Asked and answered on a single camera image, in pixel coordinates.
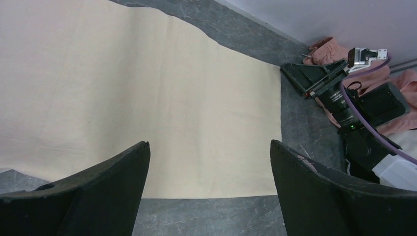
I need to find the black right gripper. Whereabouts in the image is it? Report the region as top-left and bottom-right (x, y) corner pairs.
(280, 60), (359, 128)

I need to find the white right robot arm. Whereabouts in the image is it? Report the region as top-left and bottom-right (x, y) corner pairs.
(280, 59), (417, 191)

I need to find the pink crumpled cloth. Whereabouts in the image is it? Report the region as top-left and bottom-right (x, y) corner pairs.
(302, 37), (417, 135)

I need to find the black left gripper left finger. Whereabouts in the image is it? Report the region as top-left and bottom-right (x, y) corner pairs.
(0, 141), (150, 236)

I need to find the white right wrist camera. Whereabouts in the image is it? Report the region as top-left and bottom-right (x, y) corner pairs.
(347, 48), (389, 73)

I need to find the beige cloth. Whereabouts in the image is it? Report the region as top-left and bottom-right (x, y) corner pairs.
(0, 0), (281, 199)

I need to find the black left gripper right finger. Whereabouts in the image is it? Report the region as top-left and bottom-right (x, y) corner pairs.
(270, 140), (417, 236)

